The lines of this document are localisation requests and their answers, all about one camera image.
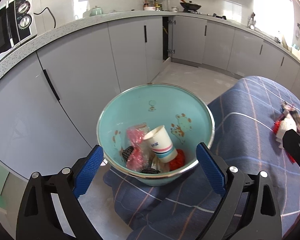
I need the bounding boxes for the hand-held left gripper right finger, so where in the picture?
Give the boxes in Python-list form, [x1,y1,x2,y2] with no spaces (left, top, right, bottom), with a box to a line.
[195,142,283,240]

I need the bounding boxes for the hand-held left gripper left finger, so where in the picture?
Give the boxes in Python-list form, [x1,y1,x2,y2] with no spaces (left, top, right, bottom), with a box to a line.
[16,144,105,240]

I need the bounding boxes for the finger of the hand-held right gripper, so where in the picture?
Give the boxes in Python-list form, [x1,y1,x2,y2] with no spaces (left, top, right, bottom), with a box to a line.
[282,129,300,174]

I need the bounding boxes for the white foam net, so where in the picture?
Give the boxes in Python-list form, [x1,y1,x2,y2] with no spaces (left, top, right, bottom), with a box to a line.
[276,117,297,148]

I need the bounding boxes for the dark patterned wrapper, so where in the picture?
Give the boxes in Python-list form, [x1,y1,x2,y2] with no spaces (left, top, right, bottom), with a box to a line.
[280,101,300,133]

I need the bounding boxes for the white paper cup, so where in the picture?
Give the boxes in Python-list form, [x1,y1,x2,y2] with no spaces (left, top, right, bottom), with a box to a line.
[143,125,178,163]

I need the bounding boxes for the pink plastic bag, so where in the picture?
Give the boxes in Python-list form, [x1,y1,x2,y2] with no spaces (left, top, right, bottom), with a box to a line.
[126,122,150,172]

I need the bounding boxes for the teal waste bin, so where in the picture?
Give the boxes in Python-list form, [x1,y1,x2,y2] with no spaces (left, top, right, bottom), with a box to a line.
[97,84,215,187]

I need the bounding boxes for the blue plaid tablecloth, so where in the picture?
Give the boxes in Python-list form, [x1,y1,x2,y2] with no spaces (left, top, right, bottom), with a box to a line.
[102,76,300,240]

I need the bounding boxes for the grey kitchen cabinets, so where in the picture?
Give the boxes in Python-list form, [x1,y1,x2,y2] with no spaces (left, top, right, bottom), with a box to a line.
[0,10,300,205]

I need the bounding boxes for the utensil holder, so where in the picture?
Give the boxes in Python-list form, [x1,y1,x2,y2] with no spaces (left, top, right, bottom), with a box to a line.
[247,12,257,29]

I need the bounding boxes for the bright window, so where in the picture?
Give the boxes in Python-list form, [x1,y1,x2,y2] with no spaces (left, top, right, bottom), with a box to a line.
[252,0,298,35]

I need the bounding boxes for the gas stove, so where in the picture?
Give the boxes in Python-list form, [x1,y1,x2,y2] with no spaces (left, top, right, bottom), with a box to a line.
[182,9,230,20]

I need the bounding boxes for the green teapot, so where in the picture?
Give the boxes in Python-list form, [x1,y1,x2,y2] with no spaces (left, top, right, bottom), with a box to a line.
[90,5,104,17]

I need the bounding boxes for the black wok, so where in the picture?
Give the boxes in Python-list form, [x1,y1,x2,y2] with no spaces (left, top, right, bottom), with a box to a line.
[178,0,202,12]

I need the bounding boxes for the black microwave oven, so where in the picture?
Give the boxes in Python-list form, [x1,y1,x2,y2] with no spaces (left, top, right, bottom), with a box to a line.
[0,0,38,63]

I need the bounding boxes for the black power cable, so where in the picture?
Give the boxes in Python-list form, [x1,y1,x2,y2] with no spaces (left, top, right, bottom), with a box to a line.
[34,6,57,28]

